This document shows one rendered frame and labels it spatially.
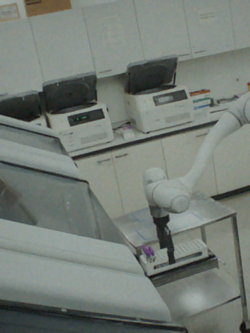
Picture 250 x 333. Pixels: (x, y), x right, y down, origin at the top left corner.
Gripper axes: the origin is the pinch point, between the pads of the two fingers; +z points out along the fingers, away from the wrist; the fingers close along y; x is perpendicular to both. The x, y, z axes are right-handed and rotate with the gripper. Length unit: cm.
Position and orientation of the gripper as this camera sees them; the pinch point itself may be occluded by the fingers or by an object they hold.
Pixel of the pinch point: (167, 254)
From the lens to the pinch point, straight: 203.5
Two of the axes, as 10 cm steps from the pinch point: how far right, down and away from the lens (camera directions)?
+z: 1.8, 9.4, 2.8
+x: -9.5, 2.5, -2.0
